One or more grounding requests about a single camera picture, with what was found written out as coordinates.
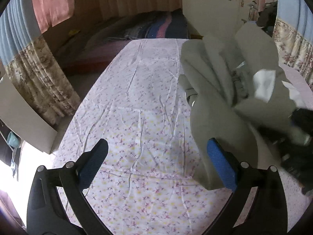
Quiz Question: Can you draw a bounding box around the grey green large jacket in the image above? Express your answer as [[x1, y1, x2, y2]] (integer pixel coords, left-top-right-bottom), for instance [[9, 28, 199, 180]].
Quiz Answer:
[[178, 23, 309, 190]]

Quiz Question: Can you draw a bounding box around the floral pink bed sheet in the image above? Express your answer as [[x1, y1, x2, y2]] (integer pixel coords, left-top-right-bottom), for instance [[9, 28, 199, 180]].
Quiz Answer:
[[52, 38, 313, 235]]

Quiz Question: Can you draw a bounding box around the floral beige blue curtain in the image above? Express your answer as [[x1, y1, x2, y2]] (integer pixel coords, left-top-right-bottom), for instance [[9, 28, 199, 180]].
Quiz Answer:
[[273, 0, 312, 88]]

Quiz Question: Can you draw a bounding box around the left floral curtain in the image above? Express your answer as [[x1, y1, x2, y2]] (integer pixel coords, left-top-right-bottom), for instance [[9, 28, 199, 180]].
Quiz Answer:
[[1, 0, 80, 126]]

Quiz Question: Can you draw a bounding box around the white wardrobe with stickers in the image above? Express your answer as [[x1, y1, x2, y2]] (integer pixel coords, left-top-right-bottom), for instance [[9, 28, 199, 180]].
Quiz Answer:
[[182, 0, 253, 40]]

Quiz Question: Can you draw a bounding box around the pink far bed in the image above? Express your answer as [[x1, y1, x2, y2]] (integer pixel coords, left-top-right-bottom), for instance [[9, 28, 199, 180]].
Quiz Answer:
[[55, 8, 190, 77]]

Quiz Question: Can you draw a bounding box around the blue pink striped quilt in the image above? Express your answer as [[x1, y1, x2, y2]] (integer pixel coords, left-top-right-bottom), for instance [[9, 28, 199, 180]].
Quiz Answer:
[[109, 9, 189, 40]]

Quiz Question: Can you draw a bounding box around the pink window curtain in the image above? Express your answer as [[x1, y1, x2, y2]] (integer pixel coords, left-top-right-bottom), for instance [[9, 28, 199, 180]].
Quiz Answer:
[[32, 0, 75, 33]]

